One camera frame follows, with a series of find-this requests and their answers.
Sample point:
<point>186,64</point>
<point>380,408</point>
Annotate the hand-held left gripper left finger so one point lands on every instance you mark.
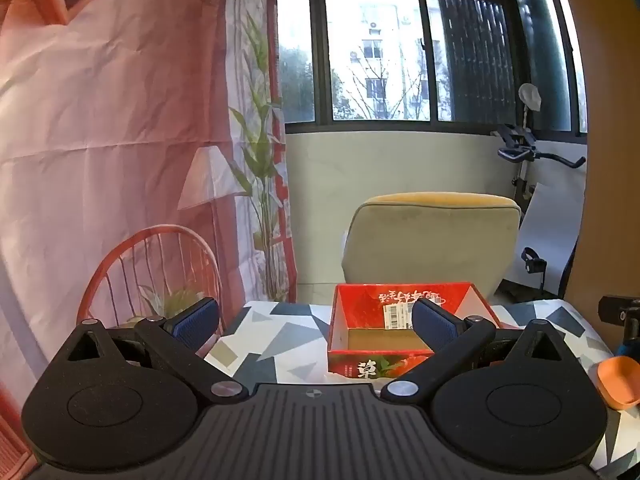
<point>197,322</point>

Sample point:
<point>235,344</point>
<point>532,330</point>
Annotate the beige chair with yellow top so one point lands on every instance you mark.
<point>430,245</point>

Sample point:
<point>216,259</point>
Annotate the white board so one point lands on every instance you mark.
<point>555,220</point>

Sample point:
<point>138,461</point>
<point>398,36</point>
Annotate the dark framed window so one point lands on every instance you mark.
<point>375,60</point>

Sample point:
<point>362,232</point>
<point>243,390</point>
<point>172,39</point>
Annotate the geometric patterned tablecloth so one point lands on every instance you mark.
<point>280,340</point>

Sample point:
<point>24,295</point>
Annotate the brown wooden door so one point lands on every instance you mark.
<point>610,160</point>

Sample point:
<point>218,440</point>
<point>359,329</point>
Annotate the red cardboard box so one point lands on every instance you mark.
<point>360,297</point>

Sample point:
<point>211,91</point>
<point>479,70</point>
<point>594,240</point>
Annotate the black exercise bike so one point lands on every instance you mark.
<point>517,150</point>

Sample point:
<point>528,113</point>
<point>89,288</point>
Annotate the pink printed wall cloth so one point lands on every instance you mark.
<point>100,135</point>

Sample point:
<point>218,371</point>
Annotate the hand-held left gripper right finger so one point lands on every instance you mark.
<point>432,325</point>

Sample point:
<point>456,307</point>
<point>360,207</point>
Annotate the orange bowl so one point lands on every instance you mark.
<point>620,382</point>

